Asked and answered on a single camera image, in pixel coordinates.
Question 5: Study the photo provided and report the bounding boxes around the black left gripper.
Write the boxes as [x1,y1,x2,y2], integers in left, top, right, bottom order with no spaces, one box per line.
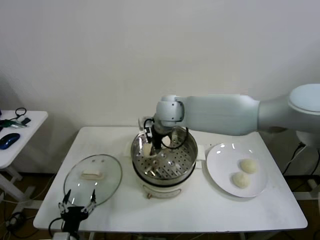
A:
[58,189,97,234]

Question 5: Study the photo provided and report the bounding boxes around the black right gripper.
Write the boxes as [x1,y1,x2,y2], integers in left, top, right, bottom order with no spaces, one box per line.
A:
[148,125,165,160]

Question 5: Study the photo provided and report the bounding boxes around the glass lid with cream handle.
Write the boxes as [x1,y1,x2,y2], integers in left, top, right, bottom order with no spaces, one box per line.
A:
[63,154,123,208]

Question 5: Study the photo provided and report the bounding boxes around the stainless steel steamer basket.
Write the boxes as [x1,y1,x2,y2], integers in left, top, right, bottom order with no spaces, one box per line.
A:
[130,124,198,181]

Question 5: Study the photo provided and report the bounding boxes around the white electric cooker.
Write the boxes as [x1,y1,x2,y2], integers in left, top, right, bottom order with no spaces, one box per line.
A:
[123,142,206,200]

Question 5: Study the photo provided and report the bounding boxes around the white round plate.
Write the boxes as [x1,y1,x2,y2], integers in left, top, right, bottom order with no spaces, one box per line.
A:
[206,142,270,199]

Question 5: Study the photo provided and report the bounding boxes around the white side table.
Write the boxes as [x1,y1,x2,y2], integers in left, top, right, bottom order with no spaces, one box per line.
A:
[0,109,49,204]

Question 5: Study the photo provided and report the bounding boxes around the blue computer mouse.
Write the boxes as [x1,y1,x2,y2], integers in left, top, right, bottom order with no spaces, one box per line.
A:
[0,132,21,150]

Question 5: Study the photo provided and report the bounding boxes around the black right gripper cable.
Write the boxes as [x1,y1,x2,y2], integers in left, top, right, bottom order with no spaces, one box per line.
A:
[143,118,155,137]

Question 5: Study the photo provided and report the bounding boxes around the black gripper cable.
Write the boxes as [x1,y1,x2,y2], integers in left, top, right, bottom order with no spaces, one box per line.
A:
[48,217,65,238]
[143,118,155,137]

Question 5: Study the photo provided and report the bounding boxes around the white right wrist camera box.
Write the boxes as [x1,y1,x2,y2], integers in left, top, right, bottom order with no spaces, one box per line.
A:
[138,116,153,137]

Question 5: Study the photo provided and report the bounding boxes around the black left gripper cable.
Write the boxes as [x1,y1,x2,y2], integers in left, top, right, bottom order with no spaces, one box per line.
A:
[48,217,65,238]

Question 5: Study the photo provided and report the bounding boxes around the black floor cable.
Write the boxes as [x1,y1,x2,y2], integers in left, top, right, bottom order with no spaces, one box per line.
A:
[4,211,35,238]

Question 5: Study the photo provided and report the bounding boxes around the black power cable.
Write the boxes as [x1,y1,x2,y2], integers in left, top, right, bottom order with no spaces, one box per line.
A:
[282,142,307,176]

